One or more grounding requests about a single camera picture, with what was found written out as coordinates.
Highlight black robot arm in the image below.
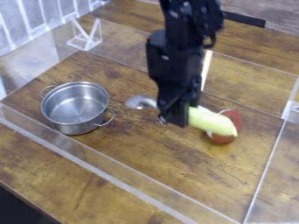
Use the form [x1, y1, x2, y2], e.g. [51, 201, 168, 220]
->
[146, 0, 224, 127]

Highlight small steel pot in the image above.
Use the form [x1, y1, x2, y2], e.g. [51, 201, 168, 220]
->
[40, 81, 116, 136]

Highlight clear acrylic triangle stand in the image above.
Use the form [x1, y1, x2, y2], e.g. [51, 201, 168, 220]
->
[67, 18, 103, 51]

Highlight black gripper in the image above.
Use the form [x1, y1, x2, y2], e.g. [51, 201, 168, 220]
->
[146, 30, 203, 127]

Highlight red toy mushroom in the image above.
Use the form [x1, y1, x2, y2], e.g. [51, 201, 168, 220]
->
[207, 109, 243, 144]

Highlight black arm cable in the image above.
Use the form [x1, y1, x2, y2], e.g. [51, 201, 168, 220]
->
[202, 31, 219, 50]

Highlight black strip on table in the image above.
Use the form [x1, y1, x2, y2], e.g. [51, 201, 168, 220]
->
[224, 11, 266, 28]

